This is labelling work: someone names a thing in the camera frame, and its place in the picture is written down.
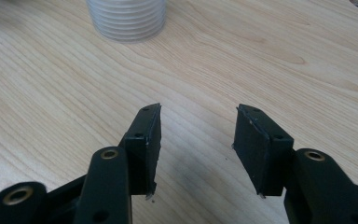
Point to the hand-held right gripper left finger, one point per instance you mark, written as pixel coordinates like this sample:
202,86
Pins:
144,146

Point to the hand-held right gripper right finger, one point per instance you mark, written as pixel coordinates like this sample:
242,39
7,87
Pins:
261,149

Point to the stack of clear plastic cups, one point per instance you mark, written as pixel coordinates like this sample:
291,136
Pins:
127,18

